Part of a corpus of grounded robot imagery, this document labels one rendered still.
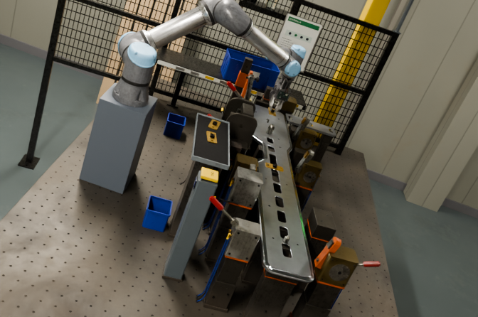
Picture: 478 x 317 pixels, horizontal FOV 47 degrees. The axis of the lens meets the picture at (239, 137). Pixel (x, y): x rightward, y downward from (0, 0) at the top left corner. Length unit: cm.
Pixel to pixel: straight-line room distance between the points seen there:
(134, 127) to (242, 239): 72
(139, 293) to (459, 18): 365
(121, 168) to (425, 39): 316
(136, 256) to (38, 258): 36
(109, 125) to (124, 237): 46
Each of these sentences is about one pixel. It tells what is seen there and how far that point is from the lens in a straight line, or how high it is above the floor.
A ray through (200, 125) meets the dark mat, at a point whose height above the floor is 116.
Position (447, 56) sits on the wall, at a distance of 498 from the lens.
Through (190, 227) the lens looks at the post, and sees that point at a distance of 198.
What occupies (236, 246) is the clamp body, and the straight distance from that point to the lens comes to 190.
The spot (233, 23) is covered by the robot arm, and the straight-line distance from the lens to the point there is 233.
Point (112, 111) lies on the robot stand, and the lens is 231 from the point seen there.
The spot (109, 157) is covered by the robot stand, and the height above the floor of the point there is 86.
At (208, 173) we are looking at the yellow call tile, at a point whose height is 116.
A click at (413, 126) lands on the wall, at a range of 515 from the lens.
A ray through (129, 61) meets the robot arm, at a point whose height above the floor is 127.
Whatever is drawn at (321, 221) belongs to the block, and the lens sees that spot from 217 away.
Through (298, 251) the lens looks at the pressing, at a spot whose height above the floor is 100.
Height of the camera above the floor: 209
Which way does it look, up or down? 25 degrees down
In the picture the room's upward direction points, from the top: 21 degrees clockwise
